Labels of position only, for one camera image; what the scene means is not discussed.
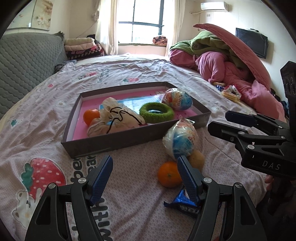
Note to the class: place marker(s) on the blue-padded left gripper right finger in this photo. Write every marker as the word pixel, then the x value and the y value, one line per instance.
pixel 240 220

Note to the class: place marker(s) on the beige drawstring cloth bag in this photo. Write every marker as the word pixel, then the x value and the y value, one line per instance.
pixel 114 117

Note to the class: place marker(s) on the cream curtain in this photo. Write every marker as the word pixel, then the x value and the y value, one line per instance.
pixel 107 25
pixel 174 16

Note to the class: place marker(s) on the stack of folded blankets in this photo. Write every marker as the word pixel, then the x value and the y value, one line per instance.
pixel 83 48

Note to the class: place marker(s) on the pink strawberry print bedsheet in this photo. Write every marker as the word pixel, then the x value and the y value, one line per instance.
pixel 32 155

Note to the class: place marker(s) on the green blanket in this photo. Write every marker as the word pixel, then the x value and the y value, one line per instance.
pixel 206 41

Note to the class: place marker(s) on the surprise egg toy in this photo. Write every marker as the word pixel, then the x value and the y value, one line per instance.
pixel 177 99
pixel 180 139

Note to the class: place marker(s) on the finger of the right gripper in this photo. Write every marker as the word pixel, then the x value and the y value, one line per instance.
pixel 258 121
pixel 241 137

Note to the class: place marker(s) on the floral wall picture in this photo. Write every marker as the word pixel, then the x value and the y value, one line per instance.
pixel 37 15

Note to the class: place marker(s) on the cream curtain left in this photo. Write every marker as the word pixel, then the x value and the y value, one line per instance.
pixel 107 25

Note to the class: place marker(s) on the wall-mounted black television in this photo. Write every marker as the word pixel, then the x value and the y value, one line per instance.
pixel 256 41

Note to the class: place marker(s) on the blue cookie snack packet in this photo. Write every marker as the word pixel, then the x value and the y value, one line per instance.
pixel 183 204

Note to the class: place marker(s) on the white air conditioner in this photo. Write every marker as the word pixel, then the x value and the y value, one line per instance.
pixel 214 6

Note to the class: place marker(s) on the tan walnut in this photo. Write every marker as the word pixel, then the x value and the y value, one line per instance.
pixel 197 160

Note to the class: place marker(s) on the dark patterned pillow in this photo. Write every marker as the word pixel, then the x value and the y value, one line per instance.
pixel 58 67

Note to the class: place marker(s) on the window with dark frame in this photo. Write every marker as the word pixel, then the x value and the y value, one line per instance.
pixel 139 21

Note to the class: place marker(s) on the dark grey shallow box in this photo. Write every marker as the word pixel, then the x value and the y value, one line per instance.
pixel 198 113

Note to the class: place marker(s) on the grey quilted headboard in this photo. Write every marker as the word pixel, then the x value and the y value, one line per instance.
pixel 27 59

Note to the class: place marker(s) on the person's hand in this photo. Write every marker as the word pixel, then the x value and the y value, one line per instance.
pixel 269 182

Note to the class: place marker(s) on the patterned bag on windowsill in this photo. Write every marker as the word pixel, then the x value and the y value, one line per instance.
pixel 160 41

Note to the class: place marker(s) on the pink crumpled duvet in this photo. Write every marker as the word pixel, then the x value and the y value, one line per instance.
pixel 214 67

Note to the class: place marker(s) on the orange mandarin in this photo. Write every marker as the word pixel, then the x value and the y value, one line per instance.
pixel 89 115
pixel 168 175

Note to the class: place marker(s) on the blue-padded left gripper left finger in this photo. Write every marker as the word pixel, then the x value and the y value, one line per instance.
pixel 49 220

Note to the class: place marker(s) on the cream curtain right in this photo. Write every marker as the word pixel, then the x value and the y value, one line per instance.
pixel 174 16

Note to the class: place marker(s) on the snack wrappers pile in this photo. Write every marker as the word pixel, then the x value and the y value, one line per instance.
pixel 228 91

